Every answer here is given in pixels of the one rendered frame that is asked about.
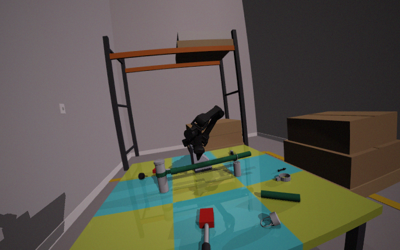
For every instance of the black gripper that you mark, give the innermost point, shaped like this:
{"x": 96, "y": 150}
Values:
{"x": 198, "y": 150}

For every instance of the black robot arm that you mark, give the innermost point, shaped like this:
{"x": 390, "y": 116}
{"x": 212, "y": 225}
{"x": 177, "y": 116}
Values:
{"x": 202, "y": 121}

